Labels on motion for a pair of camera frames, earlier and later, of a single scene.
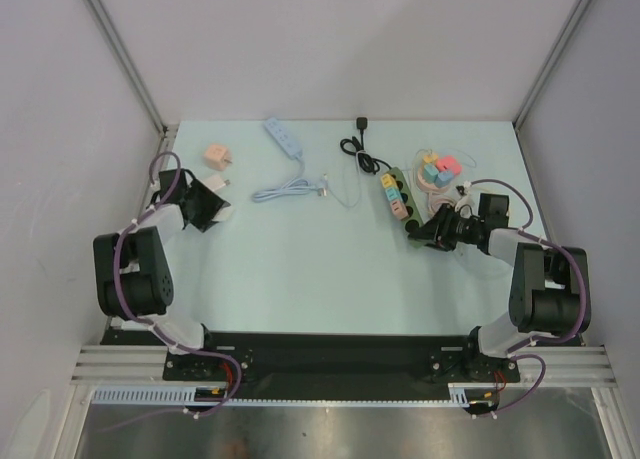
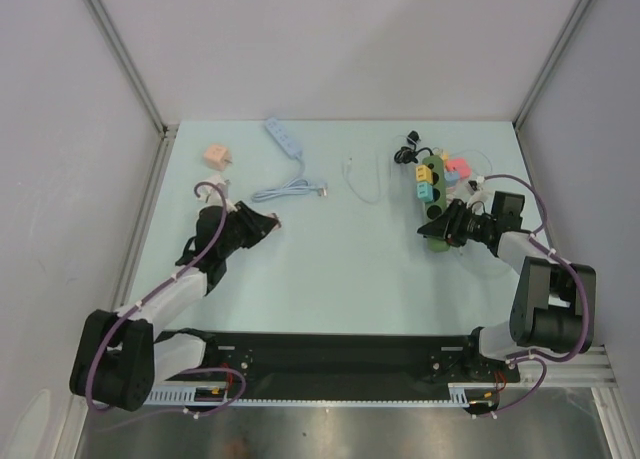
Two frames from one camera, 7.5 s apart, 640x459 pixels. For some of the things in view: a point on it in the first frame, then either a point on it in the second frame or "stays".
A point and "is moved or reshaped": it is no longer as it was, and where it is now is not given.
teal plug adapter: (393, 193) is moved or reshaped
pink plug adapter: (398, 209) -> (276, 226)
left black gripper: (212, 204) -> (256, 224)
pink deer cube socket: (218, 156) stays
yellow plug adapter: (388, 181) -> (423, 174)
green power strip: (414, 218) -> (439, 201)
